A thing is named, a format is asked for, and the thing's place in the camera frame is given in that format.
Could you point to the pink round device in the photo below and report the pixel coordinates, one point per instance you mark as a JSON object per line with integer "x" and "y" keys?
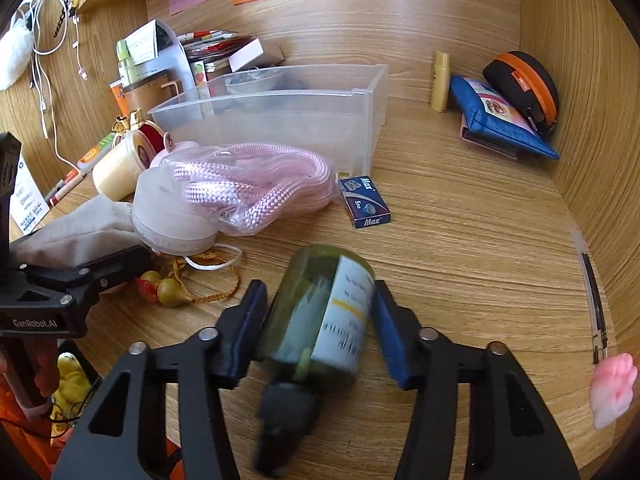
{"x": 165, "y": 220}

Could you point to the person's left hand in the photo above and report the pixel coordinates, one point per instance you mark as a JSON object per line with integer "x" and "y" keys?
{"x": 44, "y": 375}

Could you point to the yellow plush toy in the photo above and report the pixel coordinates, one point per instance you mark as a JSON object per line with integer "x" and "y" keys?
{"x": 70, "y": 385}

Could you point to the black case with orange zipper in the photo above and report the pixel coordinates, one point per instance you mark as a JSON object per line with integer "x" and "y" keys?
{"x": 515, "y": 75}

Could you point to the green and orange tube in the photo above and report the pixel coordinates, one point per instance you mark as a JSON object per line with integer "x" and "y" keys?
{"x": 97, "y": 151}

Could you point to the pink wallet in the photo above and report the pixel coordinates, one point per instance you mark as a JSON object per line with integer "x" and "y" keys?
{"x": 475, "y": 138}

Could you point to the white note card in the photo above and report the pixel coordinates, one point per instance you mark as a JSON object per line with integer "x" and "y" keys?
{"x": 142, "y": 47}

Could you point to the stack of papers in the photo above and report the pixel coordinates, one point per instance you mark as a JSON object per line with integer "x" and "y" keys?
{"x": 215, "y": 42}

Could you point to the green glass bottle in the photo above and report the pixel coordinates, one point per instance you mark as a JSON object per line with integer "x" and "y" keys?
{"x": 300, "y": 310}

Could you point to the cream plastic jar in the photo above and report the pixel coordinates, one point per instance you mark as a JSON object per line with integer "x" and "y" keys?
{"x": 117, "y": 170}

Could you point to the white printed card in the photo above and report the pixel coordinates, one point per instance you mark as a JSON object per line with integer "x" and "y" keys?
{"x": 27, "y": 200}

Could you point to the green and white bottle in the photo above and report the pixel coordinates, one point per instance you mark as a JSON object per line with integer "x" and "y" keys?
{"x": 124, "y": 62}

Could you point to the pink paw-shaped toy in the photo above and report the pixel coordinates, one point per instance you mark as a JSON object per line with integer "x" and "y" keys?
{"x": 612, "y": 390}

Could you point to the white plush toy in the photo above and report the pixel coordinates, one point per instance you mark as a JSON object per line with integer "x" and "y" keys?
{"x": 12, "y": 52}

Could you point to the white file holder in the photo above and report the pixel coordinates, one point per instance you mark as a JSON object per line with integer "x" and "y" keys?
{"x": 175, "y": 55}

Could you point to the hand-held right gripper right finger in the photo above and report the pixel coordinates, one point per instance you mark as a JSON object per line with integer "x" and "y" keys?
{"x": 395, "y": 340}

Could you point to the white small box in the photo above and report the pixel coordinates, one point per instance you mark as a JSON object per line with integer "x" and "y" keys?
{"x": 245, "y": 55}

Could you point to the yellow tube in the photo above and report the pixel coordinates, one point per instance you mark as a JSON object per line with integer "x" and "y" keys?
{"x": 441, "y": 85}

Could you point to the brown mug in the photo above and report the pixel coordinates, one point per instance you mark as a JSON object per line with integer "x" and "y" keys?
{"x": 150, "y": 95}

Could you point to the clear plastic storage bin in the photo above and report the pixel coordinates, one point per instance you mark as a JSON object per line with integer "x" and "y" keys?
{"x": 280, "y": 120}

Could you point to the blue staple box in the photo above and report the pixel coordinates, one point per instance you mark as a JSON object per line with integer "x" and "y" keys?
{"x": 362, "y": 202}

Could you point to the small clear plastic tub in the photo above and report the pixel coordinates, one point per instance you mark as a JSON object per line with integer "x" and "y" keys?
{"x": 255, "y": 82}

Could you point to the beige cloth pouch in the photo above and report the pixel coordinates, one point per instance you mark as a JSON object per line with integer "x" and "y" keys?
{"x": 85, "y": 230}

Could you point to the fruit sticker strip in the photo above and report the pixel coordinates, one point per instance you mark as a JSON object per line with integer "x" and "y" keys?
{"x": 200, "y": 77}

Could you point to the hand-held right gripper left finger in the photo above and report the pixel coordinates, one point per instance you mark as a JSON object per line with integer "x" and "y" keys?
{"x": 245, "y": 330}

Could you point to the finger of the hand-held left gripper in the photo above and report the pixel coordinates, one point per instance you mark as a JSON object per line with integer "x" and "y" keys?
{"x": 100, "y": 270}

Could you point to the person's orange clothing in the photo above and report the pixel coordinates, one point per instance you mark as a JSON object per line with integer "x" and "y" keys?
{"x": 20, "y": 440}

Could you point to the gold ribbon ornament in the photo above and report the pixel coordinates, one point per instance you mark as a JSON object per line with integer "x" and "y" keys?
{"x": 150, "y": 142}

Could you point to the red and white marker pen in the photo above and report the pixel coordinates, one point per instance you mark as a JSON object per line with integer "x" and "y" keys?
{"x": 65, "y": 185}

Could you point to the orange box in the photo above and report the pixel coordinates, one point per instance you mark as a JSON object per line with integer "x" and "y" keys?
{"x": 117, "y": 100}

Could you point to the clear black pen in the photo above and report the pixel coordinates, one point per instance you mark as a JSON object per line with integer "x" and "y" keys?
{"x": 592, "y": 290}

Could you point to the blue zip pouch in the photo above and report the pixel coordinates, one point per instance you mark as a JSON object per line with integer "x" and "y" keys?
{"x": 490, "y": 120}

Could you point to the wooden desktop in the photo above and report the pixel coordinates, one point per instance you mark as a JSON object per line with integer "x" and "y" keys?
{"x": 475, "y": 260}

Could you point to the brown cardboard box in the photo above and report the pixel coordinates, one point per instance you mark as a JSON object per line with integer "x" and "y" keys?
{"x": 272, "y": 51}

